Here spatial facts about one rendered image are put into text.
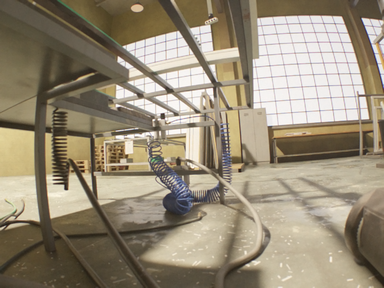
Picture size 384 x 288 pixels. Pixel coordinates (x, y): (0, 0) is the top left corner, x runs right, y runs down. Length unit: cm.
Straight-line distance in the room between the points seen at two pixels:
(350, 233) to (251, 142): 692
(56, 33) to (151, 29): 1044
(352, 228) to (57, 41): 74
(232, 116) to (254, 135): 104
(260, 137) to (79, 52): 714
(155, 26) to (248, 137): 682
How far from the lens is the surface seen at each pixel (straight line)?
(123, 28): 1191
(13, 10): 38
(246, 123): 745
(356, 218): 57
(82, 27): 89
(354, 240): 59
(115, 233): 39
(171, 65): 131
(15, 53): 55
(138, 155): 913
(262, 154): 738
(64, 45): 43
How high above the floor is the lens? 31
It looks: 4 degrees up
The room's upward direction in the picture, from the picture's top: 3 degrees counter-clockwise
